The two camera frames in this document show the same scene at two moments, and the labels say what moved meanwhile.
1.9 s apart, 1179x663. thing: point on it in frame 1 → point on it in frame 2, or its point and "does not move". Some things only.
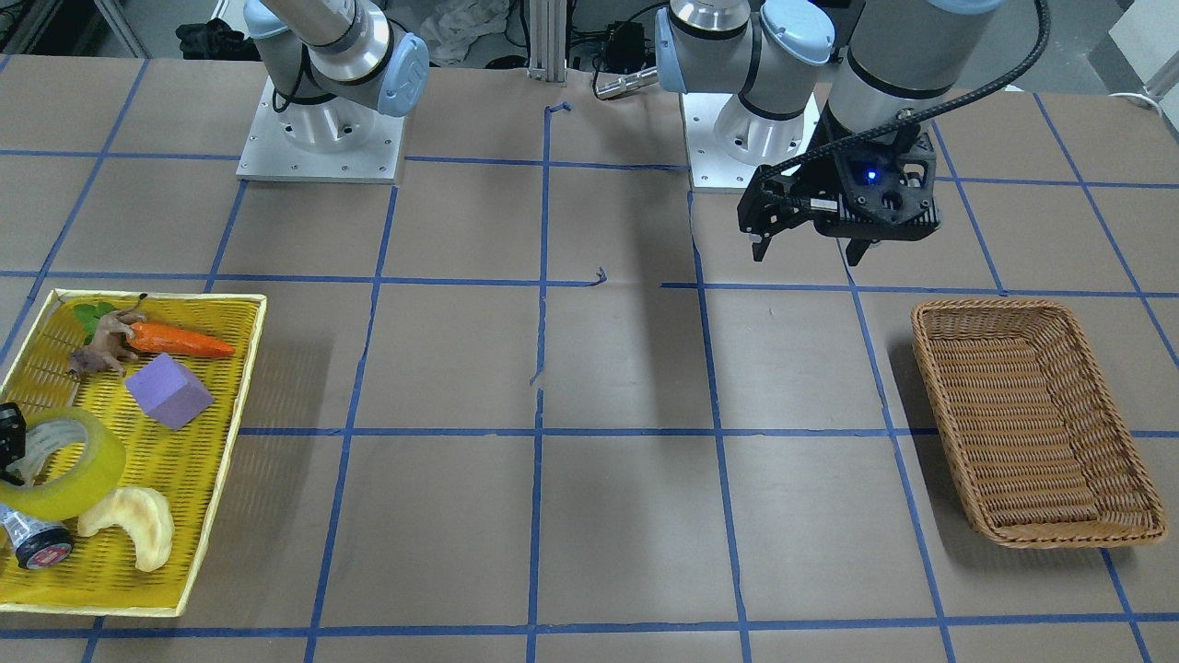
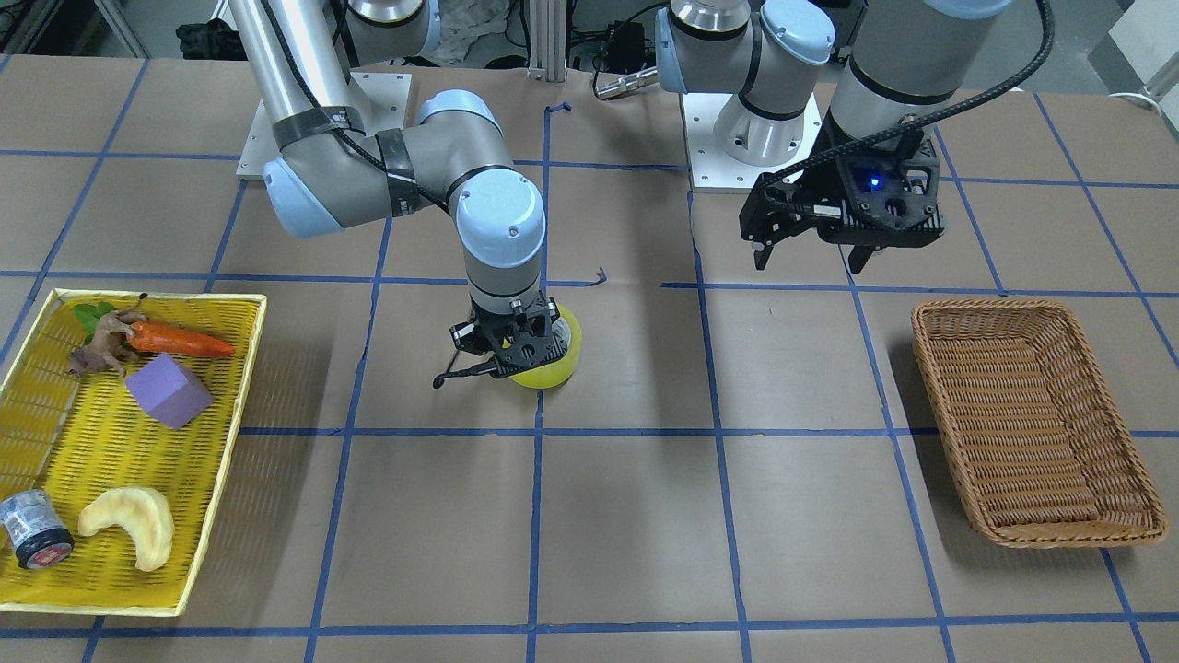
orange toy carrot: x=158 y=337 does not move
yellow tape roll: x=101 y=469 → x=555 y=372
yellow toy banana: x=145 y=514 does not move
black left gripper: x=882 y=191 does not move
